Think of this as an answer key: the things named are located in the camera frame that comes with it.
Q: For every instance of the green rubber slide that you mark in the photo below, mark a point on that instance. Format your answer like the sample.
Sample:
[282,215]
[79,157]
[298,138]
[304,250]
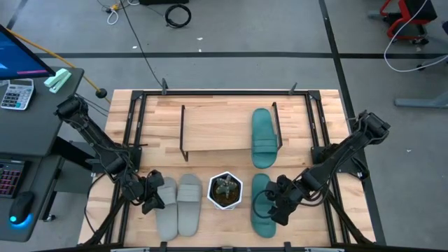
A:
[260,227]
[264,126]

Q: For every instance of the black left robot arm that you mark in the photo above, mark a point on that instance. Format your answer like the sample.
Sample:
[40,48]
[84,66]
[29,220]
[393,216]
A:
[91,133]

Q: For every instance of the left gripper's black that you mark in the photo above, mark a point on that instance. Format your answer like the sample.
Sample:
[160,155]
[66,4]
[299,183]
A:
[138,189]

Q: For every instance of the green cactus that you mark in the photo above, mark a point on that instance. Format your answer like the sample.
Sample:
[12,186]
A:
[225,187]

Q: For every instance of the white hexagonal plant pot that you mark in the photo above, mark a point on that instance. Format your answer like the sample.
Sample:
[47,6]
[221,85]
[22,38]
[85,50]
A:
[225,206]

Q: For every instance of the grey rubber slide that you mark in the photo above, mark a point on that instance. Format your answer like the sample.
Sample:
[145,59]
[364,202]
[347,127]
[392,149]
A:
[167,224]
[189,210]

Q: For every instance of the black computer desk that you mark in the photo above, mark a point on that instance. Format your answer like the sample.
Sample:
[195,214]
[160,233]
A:
[35,129]

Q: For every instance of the black aluminium table frame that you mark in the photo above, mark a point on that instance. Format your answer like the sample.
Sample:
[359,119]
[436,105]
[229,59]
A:
[227,93]

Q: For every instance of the red and black cart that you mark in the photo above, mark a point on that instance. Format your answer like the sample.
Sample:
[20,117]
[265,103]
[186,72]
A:
[420,10]

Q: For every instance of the grey desk calculator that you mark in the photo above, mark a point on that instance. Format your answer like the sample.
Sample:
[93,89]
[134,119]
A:
[17,94]

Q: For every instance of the black computer mouse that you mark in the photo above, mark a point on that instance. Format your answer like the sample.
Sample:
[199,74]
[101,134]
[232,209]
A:
[21,206]

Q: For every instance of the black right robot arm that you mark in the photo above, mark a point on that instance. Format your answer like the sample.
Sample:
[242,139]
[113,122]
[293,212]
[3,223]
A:
[350,143]

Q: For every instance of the wooden shelf with black frame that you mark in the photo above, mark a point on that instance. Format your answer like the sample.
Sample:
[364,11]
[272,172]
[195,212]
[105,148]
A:
[217,126]

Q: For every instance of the black floor box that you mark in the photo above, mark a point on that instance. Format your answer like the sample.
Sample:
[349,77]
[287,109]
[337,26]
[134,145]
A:
[164,1]

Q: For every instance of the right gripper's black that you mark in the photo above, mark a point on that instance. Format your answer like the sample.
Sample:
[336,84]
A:
[294,196]

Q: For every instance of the grey stand base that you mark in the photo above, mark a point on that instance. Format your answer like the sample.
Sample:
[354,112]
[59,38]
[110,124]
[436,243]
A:
[420,102]

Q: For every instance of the computer monitor with blue screen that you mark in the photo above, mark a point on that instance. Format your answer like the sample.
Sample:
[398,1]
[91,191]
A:
[17,59]

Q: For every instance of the black backlit keyboard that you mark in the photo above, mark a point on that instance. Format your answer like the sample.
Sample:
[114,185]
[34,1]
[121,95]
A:
[8,178]

